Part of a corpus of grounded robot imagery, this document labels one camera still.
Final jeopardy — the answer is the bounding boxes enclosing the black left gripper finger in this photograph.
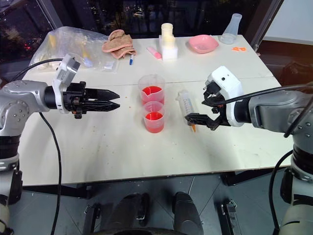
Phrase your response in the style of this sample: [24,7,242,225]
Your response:
[85,88,121,101]
[85,99,121,113]

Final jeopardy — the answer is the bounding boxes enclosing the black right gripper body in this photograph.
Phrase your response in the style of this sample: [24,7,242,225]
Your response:
[204,81,228,131]

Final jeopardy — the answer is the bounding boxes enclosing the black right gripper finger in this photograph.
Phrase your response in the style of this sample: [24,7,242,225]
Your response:
[184,113,214,128]
[201,94,224,107]

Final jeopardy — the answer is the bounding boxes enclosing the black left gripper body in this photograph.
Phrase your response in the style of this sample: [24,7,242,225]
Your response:
[62,82,88,120]

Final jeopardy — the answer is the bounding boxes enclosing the clear syringe with orange tip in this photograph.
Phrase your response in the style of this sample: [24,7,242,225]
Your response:
[176,90,198,134]

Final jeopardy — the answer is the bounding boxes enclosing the small beaker with red liquid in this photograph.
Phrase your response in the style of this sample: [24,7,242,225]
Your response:
[142,101,166,134]

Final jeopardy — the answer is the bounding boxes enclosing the tall beaker with red liquid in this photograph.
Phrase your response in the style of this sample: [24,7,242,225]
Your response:
[137,74,166,105]

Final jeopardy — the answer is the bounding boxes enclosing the small clear plastic packet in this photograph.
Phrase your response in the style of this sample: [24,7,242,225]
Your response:
[102,61,119,73]

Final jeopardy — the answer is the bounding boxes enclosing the pink bowl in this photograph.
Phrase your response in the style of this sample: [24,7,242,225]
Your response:
[187,34,220,54]

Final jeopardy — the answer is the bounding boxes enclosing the pinkish brown towel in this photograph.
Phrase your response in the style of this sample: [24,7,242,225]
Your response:
[101,29,137,60]

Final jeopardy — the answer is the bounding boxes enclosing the clear plastic bag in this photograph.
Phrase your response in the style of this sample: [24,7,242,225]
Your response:
[31,25,120,73]

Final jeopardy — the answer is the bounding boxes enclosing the white and cream bottle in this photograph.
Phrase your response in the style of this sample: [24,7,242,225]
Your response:
[158,34,179,62]

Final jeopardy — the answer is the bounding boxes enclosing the clear plastic flask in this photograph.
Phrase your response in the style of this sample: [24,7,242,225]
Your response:
[218,13,243,45]

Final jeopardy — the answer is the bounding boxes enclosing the pink marker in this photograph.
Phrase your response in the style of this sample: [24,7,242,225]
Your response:
[146,46,163,61]

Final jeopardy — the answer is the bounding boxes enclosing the cream plastic cylinder container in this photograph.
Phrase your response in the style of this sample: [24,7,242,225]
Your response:
[160,23,174,38]

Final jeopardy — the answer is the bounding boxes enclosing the black bag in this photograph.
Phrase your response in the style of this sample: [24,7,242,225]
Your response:
[278,61,313,87]

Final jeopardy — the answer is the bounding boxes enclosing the dark rounded shape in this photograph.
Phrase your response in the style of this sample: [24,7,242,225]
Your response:
[172,191,204,235]

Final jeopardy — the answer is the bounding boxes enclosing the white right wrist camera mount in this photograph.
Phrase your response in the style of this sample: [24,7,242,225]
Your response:
[204,65,245,127]

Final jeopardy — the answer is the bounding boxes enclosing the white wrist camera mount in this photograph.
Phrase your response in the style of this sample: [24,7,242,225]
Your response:
[204,65,245,127]
[51,54,81,115]

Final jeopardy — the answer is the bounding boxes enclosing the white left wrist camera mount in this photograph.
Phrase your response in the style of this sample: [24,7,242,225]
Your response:
[51,54,81,115]

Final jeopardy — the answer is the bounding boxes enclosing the grey window frame post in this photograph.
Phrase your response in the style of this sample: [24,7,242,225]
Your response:
[249,0,285,52]

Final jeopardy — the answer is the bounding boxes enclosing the black table frame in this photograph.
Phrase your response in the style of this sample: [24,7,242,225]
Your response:
[22,169,254,199]

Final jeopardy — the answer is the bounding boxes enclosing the black floor bracket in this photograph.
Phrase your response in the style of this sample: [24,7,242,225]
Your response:
[219,199,238,235]
[82,202,101,235]

